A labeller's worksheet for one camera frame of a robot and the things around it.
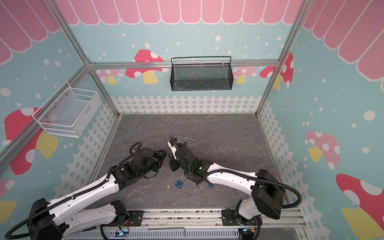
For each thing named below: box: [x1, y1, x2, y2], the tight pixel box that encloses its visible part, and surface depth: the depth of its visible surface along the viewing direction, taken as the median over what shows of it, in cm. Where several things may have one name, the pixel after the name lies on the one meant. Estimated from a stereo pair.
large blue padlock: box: [174, 177, 185, 189], surface depth 87 cm
